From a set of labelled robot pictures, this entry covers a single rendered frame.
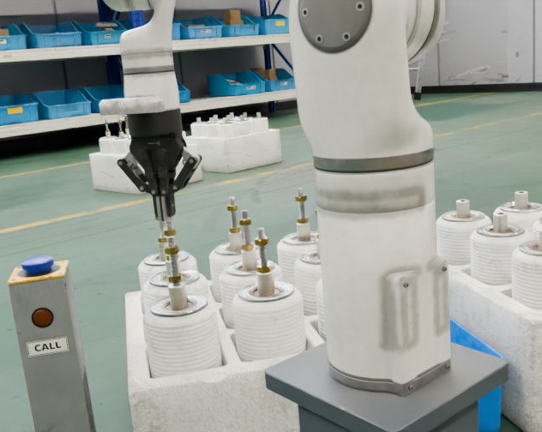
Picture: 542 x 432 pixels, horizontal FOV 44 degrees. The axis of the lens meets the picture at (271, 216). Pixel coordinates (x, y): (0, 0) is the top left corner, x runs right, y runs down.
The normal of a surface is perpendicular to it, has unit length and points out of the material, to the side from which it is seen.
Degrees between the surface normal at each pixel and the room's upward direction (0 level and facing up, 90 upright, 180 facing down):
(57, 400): 90
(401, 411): 0
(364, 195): 90
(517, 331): 90
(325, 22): 93
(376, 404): 0
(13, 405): 0
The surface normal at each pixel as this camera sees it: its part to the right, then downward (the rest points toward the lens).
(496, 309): -0.97, 0.14
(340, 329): -0.80, 0.20
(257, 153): 0.67, 0.11
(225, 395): 0.22, 0.20
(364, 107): -0.43, 0.25
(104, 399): -0.09, -0.97
